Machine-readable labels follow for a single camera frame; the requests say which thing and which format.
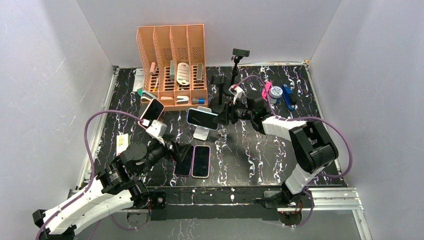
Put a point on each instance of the pink-cased tall smartphone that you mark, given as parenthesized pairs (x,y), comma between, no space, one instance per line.
(201,162)

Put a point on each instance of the black tall phone stand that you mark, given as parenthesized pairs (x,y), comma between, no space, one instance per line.
(237,55)

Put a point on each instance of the orange plastic file organizer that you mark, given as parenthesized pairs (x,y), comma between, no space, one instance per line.
(174,63)

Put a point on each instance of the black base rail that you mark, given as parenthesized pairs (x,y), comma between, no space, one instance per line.
(260,203)

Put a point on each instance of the white paper packet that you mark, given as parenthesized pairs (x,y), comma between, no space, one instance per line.
(139,79)

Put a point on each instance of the small white blue bottle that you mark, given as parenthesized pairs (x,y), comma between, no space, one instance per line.
(275,93)

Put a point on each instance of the grey bottle blue cap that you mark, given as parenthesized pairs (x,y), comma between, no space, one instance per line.
(198,101)

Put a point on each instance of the magenta-edged black smartphone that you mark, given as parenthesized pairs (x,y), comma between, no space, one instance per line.
(184,167)

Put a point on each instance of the white folding phone stand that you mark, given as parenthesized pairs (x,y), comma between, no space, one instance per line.
(202,133)

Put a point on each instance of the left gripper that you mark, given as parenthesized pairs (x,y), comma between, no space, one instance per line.
(178,153)

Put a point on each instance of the pink highlighter marker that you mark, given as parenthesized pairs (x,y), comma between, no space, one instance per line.
(266,89)

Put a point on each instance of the small yellow white box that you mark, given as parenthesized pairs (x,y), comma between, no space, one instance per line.
(122,142)

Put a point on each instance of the teal small box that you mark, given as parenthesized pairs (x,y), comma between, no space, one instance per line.
(145,95)

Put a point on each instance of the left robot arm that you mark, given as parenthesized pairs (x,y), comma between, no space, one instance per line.
(117,187)

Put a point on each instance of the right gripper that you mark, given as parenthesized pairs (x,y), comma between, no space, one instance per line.
(228,110)

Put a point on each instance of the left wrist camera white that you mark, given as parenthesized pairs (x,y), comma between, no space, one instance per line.
(157,130)

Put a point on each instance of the blue-edged smartphone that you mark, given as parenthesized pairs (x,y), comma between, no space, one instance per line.
(200,118)

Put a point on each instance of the green white small box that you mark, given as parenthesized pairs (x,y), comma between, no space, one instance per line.
(172,71)

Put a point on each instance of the black round-base phone stand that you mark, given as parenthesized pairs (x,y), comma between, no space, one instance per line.
(217,103)

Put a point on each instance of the blue stapler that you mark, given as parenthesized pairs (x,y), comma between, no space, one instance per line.
(289,97)

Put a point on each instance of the beige long stapler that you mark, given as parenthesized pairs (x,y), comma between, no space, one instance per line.
(199,72)

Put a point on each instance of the white oval label tag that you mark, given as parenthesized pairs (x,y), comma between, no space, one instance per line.
(183,74)

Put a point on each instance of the white stapler in organizer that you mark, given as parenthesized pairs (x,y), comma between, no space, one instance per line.
(182,99)

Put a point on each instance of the pink eraser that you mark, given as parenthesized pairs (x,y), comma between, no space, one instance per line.
(152,69)

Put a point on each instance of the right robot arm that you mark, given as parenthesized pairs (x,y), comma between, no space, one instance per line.
(313,147)

